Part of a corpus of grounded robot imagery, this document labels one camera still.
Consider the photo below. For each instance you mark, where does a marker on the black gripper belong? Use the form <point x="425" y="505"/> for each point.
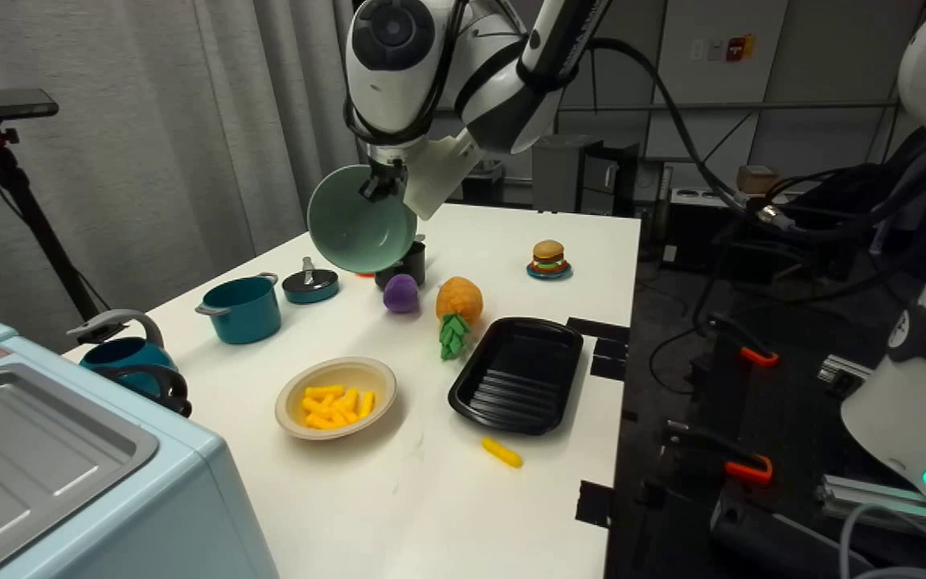
<point x="390" y="160"/>

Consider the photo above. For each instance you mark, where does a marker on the green bowl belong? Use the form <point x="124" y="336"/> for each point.
<point x="361" y="234"/>

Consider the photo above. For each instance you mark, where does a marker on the yellow toy fries pile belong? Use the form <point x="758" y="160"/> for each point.
<point x="336" y="406"/>

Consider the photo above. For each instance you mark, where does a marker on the single yellow toy fry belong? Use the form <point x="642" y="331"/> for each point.
<point x="504" y="452"/>

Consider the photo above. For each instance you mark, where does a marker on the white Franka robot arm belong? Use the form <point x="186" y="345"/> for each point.
<point x="376" y="96"/>

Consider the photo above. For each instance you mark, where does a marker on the small blue plate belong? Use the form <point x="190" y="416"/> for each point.
<point x="547" y="273"/>

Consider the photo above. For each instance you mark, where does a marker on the cream white plate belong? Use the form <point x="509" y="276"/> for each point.
<point x="291" y="411"/>

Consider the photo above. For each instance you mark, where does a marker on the purple toy eggplant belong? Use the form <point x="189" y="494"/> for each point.
<point x="401" y="294"/>

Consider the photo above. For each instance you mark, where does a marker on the orange toy pineapple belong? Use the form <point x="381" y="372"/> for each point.
<point x="460" y="299"/>

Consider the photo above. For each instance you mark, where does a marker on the toy burger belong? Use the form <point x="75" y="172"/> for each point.
<point x="547" y="255"/>

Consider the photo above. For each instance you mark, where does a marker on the teal toy pot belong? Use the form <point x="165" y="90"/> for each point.
<point x="238" y="311"/>

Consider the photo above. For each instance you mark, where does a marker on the grey curtain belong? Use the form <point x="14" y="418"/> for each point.
<point x="163" y="129"/>

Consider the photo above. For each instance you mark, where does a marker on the black ridged tray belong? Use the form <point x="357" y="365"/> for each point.
<point x="515" y="375"/>

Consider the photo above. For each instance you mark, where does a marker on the black table edge plates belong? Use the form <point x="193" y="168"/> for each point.
<point x="596" y="348"/>

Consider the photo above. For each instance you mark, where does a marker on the teal toy kettle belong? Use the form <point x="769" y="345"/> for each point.
<point x="137" y="365"/>

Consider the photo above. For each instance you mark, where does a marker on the cardboard box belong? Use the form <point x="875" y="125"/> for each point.
<point x="758" y="176"/>

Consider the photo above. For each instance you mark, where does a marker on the black stand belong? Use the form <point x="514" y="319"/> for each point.
<point x="2" y="105"/>

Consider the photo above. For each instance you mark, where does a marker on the light blue toy oven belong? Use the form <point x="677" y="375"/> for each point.
<point x="65" y="482"/>

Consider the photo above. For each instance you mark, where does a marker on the black table edge bracket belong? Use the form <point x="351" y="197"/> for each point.
<point x="593" y="504"/>

